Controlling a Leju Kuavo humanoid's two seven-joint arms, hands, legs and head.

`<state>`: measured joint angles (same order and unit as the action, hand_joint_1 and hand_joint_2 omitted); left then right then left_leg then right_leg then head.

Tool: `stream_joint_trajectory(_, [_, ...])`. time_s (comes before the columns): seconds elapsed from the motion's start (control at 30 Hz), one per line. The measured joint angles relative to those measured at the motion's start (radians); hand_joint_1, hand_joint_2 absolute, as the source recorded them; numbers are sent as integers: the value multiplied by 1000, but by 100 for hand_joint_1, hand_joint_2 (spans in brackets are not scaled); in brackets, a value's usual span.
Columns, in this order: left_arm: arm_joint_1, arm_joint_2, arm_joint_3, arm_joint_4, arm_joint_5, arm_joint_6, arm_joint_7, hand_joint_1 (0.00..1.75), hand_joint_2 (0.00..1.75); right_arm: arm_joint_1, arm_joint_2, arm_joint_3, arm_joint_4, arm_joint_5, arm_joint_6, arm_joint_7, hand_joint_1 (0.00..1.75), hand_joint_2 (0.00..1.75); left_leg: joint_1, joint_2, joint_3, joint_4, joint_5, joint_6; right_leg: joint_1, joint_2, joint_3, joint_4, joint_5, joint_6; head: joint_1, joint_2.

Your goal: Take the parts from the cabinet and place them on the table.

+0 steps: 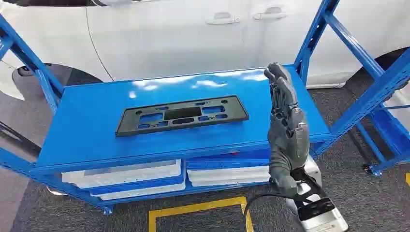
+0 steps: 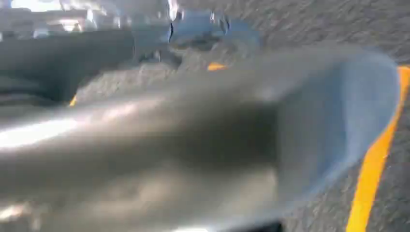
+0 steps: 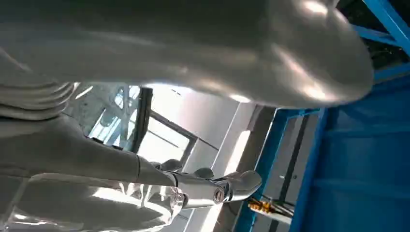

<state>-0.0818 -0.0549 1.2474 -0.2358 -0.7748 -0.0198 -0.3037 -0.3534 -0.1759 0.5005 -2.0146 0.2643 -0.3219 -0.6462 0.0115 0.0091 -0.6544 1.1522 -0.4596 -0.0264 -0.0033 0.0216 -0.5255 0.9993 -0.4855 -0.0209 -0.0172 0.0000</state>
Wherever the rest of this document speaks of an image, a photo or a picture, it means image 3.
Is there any black window frame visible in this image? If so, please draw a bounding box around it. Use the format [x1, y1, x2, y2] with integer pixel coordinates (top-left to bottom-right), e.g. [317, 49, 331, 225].
[130, 86, 199, 167]

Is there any yellow tool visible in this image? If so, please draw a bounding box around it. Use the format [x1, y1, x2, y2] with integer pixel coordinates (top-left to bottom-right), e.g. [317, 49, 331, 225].
[248, 198, 277, 216]

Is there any blue metal frame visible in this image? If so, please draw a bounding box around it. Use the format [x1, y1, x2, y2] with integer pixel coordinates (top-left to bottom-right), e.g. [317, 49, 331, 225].
[234, 0, 410, 232]

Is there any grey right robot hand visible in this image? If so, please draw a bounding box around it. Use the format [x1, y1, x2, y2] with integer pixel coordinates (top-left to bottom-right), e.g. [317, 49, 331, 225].
[0, 0, 374, 232]

